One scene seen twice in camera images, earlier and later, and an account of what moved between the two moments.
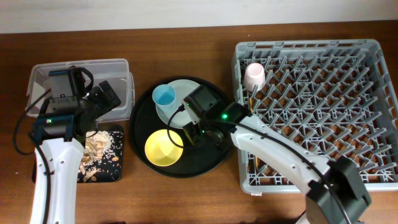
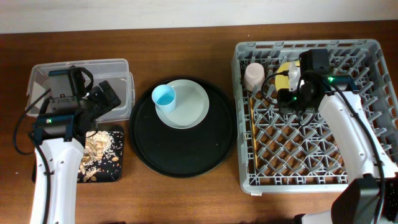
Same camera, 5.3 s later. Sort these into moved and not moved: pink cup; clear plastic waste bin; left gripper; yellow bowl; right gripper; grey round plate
Moved: yellow bowl; right gripper
Not moved: clear plastic waste bin; left gripper; grey round plate; pink cup
